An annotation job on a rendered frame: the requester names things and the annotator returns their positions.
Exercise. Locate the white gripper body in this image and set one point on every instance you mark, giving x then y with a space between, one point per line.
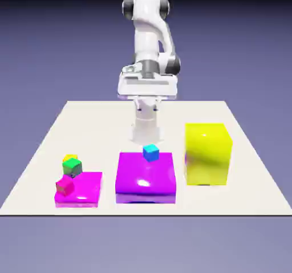
147 88

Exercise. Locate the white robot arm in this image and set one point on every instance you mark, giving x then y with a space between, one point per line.
146 38

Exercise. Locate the small blue cube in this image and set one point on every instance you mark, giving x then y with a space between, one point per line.
151 153

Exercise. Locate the small yellow cube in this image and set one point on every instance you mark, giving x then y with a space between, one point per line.
68 157

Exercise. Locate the small green cube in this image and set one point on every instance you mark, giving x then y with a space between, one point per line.
71 167

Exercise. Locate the small pink cube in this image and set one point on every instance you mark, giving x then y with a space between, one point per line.
65 186

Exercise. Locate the large purple box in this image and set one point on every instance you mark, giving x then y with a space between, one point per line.
146 175

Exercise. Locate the large yellow box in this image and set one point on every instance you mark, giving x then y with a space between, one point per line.
206 154

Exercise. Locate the large magenta box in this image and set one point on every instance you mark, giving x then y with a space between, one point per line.
86 188

